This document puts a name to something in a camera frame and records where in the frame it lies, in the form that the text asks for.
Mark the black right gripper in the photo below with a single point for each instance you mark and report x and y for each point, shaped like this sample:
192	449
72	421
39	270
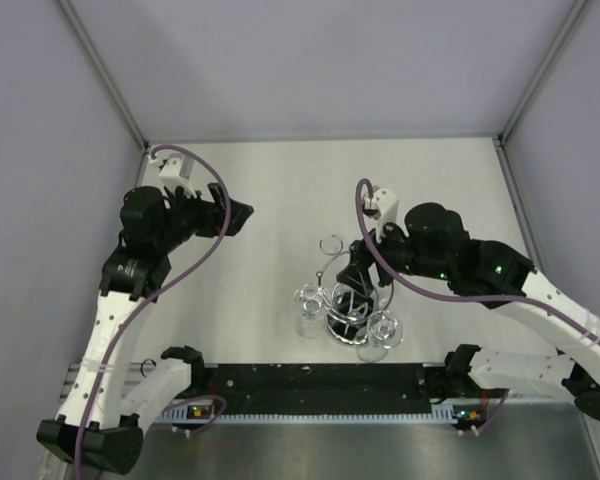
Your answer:
356	274

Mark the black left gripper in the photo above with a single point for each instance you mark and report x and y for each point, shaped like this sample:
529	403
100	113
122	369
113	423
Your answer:
212	214

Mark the chrome wire wine glass rack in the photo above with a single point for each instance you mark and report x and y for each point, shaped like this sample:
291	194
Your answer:
347	310

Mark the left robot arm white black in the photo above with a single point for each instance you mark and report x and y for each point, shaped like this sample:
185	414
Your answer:
100	425

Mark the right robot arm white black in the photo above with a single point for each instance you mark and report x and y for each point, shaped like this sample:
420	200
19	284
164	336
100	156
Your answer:
433	255

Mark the clear glass on rack front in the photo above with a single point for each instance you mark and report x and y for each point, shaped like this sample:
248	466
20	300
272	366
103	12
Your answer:
382	332

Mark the clear glass on rack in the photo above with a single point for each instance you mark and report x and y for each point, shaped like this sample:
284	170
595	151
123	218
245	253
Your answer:
310	311
382	332

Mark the clear glass on rack left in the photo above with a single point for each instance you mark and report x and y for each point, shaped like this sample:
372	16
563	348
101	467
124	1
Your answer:
310	311

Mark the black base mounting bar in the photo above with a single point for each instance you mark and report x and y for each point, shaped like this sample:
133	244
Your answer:
328	389

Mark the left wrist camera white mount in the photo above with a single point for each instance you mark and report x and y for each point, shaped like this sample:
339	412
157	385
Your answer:
174	172

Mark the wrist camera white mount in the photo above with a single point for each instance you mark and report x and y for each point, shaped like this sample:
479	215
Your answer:
174	172
384	202

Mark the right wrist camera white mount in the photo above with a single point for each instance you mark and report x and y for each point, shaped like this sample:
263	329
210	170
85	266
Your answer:
384	202

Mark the white slotted cable duct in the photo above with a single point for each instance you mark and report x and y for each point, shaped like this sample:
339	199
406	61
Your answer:
198	415

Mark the right aluminium frame post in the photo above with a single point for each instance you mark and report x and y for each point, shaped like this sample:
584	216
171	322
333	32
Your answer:
551	55

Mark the aluminium frame post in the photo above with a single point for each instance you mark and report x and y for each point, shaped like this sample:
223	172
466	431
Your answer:
551	55
100	70

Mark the left aluminium frame post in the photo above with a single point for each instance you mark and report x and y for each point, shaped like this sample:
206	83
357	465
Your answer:
100	70

